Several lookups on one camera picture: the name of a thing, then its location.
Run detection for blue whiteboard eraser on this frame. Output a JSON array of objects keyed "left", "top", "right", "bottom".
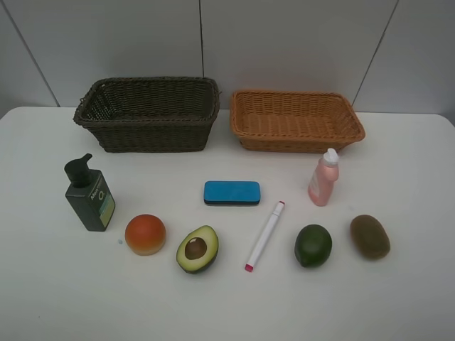
[{"left": 203, "top": 180, "right": 261, "bottom": 206}]

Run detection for halved avocado with pit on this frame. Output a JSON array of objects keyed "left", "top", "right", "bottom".
[{"left": 176, "top": 225, "right": 219, "bottom": 274}]

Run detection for pink lotion bottle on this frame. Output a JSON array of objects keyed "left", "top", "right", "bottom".
[{"left": 308, "top": 148, "right": 339, "bottom": 207}]

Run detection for white marker pink caps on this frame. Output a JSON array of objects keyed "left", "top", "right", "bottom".
[{"left": 245, "top": 201, "right": 285, "bottom": 273}]

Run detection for orange round bread bun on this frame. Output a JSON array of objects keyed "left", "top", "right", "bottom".
[{"left": 124, "top": 214, "right": 166, "bottom": 256}]

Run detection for green lime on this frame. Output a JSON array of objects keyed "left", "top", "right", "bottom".
[{"left": 294, "top": 224, "right": 333, "bottom": 268}]

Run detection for dark green pump bottle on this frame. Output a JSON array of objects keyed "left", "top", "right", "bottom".
[{"left": 64, "top": 153, "right": 116, "bottom": 232}]

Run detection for brown kiwi fruit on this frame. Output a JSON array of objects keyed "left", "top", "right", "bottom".
[{"left": 350, "top": 215, "right": 390, "bottom": 260}]

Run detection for orange wicker basket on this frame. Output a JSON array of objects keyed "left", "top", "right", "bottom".
[{"left": 230, "top": 90, "right": 365, "bottom": 154}]

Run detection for dark brown wicker basket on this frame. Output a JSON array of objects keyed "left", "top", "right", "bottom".
[{"left": 73, "top": 77, "right": 220, "bottom": 153}]

